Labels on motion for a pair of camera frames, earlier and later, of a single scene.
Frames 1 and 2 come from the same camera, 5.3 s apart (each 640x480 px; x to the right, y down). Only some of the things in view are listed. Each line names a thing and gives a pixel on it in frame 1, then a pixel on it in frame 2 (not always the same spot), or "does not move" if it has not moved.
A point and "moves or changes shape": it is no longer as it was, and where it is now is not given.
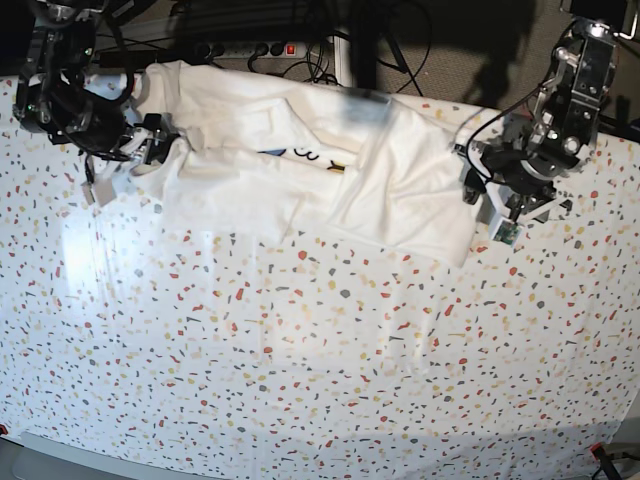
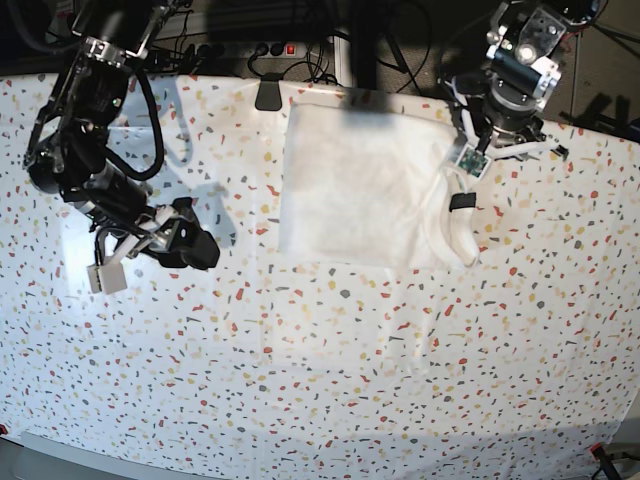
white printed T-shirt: x=267 y=159 moves or changes shape
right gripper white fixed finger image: x=506 y=226 → x=471 y=159
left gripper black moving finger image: x=159 y=147 → x=190 y=246
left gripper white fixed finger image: x=102 y=189 → x=108 y=276
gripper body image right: x=527 y=185 → x=506 y=122
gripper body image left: x=149 y=141 → x=149 y=227
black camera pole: x=365 y=18 does not move
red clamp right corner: x=598 y=452 does not move
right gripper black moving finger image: x=474 y=186 → x=525 y=148
